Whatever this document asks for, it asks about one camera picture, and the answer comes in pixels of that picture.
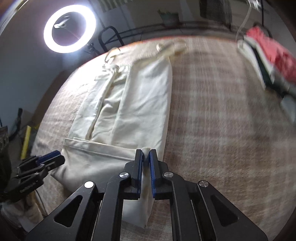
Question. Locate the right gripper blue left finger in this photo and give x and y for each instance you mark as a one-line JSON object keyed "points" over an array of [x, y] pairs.
{"points": [[134, 179]]}

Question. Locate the yellow stick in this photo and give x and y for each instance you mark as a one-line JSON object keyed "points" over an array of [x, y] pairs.
{"points": [[26, 143]]}

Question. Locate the white ring light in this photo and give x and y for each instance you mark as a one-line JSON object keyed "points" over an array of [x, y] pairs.
{"points": [[79, 29]]}

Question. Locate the potted plant green pot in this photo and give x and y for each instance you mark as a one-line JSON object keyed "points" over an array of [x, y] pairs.
{"points": [[169, 19]]}

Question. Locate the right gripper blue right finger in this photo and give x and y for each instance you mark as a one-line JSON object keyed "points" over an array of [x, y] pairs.
{"points": [[160, 190]]}

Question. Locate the phone holder clamp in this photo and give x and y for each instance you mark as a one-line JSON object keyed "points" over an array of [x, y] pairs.
{"points": [[61, 24]]}

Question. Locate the pink folded garment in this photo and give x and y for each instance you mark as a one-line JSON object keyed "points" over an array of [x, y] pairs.
{"points": [[277, 55]]}

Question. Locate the black metal clothes rack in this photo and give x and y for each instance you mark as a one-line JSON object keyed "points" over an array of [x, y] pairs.
{"points": [[110, 34]]}

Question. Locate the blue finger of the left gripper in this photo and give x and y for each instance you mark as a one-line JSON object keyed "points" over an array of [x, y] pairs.
{"points": [[53, 154]]}

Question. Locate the stack of folded clothes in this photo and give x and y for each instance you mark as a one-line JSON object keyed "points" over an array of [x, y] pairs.
{"points": [[268, 75]]}

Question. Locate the green striped white rug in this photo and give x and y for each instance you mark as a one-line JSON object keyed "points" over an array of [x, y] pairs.
{"points": [[107, 5]]}

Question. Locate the white camisole top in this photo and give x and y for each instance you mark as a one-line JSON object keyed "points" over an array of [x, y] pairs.
{"points": [[126, 109]]}

